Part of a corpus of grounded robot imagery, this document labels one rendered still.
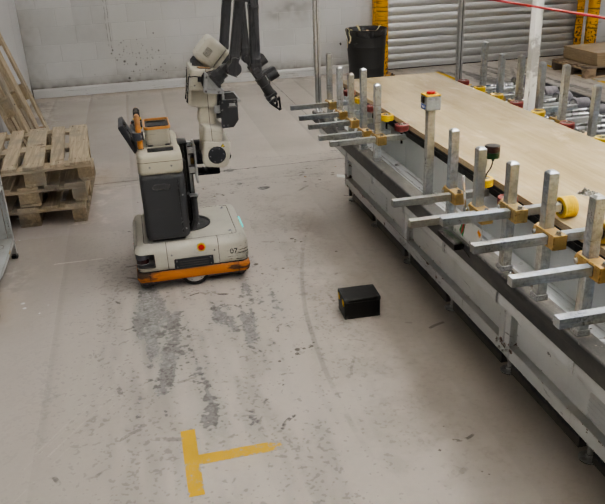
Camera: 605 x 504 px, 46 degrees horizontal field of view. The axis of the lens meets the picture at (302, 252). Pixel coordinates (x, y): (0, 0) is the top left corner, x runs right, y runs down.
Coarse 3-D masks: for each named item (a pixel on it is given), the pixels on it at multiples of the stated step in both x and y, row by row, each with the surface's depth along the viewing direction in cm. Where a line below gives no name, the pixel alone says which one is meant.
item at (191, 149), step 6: (192, 144) 425; (198, 144) 441; (192, 150) 423; (198, 150) 442; (192, 156) 439; (192, 162) 429; (198, 162) 445; (192, 168) 427; (198, 168) 438; (204, 168) 438; (210, 168) 429; (216, 168) 429; (198, 174) 428; (204, 174) 429; (210, 174) 430; (198, 180) 428
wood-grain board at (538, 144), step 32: (384, 96) 468; (416, 96) 464; (448, 96) 461; (480, 96) 457; (416, 128) 391; (448, 128) 388; (480, 128) 386; (512, 128) 383; (544, 128) 381; (544, 160) 330; (576, 160) 328; (576, 192) 290; (576, 224) 259
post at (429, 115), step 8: (432, 112) 322; (432, 120) 324; (432, 128) 326; (432, 136) 327; (424, 144) 331; (432, 144) 329; (424, 152) 333; (432, 152) 330; (424, 160) 334; (432, 160) 332; (424, 168) 335; (432, 168) 333; (424, 176) 336; (432, 176) 335; (424, 184) 338; (432, 184) 337; (424, 192) 339; (432, 192) 338
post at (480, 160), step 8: (480, 152) 278; (480, 160) 280; (480, 168) 281; (480, 176) 283; (480, 184) 284; (472, 192) 288; (480, 192) 285; (472, 200) 289; (480, 200) 287; (480, 224) 291
